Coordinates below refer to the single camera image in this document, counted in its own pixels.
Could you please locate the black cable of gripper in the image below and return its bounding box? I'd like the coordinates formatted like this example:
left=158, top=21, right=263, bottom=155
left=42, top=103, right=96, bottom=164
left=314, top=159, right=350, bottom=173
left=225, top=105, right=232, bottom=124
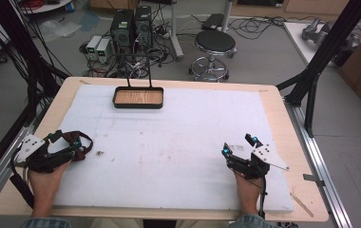
left=256, top=176, right=269, bottom=220
left=9, top=151, right=36, bottom=210

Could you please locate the black round stool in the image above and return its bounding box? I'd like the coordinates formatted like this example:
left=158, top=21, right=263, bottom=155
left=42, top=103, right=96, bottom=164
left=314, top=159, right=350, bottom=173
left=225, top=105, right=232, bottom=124
left=187, top=29, right=238, bottom=84

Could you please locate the person's right hand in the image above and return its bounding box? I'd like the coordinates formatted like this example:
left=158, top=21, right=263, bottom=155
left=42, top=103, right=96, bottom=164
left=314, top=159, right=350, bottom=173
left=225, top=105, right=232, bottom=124
left=233, top=170, right=264, bottom=217

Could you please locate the aluminium rail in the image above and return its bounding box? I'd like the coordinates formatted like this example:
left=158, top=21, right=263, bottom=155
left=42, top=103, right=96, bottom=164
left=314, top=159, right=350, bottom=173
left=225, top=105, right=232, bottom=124
left=0, top=104, right=49, bottom=214
left=283, top=96, right=354, bottom=228

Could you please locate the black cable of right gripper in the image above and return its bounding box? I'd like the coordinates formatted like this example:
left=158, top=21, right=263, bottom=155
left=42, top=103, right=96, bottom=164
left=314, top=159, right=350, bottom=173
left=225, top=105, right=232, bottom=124
left=256, top=176, right=269, bottom=220

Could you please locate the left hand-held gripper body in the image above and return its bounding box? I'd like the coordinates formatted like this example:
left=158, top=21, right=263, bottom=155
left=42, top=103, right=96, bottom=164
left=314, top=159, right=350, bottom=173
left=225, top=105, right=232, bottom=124
left=12, top=133, right=76, bottom=174

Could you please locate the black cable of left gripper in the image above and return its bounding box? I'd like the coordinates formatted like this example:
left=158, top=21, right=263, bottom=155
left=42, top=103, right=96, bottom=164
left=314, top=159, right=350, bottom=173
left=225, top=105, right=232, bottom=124
left=9, top=151, right=36, bottom=210

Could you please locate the wooden stick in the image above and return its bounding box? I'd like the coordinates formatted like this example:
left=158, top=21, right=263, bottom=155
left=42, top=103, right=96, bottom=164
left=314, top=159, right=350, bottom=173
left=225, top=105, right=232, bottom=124
left=290, top=191, right=315, bottom=219

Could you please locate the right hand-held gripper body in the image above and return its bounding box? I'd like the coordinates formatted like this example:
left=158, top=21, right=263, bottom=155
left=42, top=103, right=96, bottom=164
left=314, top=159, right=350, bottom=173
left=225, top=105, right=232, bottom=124
left=225, top=143, right=291, bottom=181

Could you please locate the grey metal bracket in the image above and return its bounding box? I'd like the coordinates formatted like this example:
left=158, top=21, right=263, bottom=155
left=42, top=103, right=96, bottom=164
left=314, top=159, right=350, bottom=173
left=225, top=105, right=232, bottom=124
left=301, top=173, right=326, bottom=188

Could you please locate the dark red strap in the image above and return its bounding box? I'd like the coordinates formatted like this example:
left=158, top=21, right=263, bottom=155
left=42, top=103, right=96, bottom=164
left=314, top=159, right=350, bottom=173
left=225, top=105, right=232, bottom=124
left=62, top=129, right=94, bottom=162

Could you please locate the black tray with wooden bottom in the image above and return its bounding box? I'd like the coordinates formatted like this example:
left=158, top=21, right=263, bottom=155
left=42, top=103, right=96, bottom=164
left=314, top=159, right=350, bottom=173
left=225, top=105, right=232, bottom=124
left=112, top=52, right=165, bottom=110

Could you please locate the black metal frame strut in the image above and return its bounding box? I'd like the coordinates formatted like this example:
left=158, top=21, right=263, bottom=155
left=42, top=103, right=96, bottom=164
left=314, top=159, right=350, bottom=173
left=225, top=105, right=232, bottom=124
left=275, top=0, right=361, bottom=139
left=0, top=0, right=72, bottom=127

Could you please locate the white foam mat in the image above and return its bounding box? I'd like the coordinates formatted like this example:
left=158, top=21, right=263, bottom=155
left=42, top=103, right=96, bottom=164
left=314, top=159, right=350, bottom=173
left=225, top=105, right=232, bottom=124
left=52, top=83, right=295, bottom=214

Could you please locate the white power supply unit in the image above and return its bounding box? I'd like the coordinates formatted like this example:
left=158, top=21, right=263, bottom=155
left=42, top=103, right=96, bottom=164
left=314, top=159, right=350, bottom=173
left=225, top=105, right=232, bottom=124
left=85, top=34, right=104, bottom=62
left=95, top=37, right=112, bottom=65

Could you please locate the person's left hand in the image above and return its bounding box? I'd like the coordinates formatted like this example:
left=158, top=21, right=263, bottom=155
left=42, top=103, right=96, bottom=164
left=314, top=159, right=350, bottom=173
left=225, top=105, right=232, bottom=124
left=28, top=159, right=72, bottom=219

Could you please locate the black flat device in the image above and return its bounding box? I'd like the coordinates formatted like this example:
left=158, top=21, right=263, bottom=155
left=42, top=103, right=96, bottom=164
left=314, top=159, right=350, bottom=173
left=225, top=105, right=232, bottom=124
left=200, top=12, right=226, bottom=32

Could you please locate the black computer tower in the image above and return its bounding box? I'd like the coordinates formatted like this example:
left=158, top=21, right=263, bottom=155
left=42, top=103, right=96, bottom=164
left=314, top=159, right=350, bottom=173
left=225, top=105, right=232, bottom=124
left=109, top=9, right=136, bottom=55
left=133, top=5, right=154, bottom=52

